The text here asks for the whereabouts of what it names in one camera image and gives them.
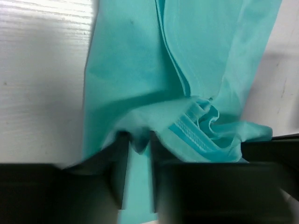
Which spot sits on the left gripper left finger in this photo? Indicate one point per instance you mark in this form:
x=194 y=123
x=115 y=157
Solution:
x=90 y=192

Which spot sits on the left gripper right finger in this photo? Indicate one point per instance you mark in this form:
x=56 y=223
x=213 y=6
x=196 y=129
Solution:
x=249 y=192

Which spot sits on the teal t shirt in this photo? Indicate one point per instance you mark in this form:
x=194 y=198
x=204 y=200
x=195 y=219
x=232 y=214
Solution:
x=182 y=68

